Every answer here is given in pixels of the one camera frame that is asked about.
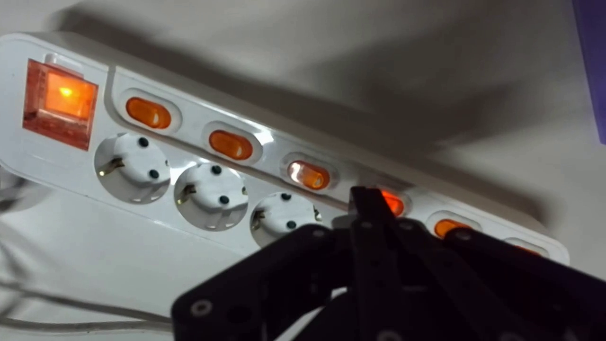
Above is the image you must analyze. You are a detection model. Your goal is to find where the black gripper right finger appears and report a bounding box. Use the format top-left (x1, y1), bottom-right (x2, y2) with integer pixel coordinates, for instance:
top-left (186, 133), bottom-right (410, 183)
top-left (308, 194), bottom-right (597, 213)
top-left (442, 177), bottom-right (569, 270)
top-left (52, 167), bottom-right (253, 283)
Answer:
top-left (395, 220), bottom-right (606, 341)

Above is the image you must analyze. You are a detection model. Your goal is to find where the purple paper mat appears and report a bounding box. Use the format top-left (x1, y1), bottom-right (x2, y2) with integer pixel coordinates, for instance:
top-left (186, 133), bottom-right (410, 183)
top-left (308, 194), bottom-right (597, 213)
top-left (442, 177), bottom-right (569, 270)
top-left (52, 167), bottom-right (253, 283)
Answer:
top-left (573, 0), bottom-right (606, 145)

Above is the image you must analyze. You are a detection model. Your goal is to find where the white power strip cable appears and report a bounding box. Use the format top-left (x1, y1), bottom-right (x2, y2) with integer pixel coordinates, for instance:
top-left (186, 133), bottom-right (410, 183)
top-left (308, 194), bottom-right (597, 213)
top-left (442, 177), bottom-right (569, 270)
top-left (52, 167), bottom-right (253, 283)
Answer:
top-left (0, 173), bottom-right (177, 334)

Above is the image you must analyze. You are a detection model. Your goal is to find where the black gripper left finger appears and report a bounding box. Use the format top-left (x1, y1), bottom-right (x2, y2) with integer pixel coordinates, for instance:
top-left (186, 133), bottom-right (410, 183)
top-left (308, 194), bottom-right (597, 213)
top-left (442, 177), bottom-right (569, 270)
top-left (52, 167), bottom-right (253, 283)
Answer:
top-left (171, 186), bottom-right (404, 341)

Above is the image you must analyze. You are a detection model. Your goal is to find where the white six-socket power strip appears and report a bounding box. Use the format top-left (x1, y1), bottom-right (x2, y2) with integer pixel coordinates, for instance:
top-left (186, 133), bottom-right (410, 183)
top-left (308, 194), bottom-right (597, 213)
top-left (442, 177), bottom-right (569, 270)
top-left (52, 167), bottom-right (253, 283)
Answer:
top-left (0, 35), bottom-right (571, 264)

